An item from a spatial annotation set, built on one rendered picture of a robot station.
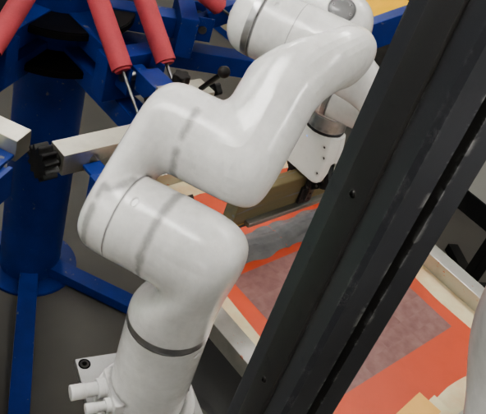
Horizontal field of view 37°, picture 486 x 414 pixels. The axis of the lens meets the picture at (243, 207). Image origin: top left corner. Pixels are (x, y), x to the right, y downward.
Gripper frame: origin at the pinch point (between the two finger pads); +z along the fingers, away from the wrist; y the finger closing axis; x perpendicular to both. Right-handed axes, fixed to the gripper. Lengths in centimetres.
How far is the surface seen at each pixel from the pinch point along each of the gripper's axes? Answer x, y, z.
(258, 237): -4.4, -1.6, 13.1
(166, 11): 25, -78, 7
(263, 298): -13.6, 11.2, 14.0
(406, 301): 13.6, 25.4, 13.8
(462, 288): 25.9, 29.7, 11.4
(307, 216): 11.0, -2.4, 13.3
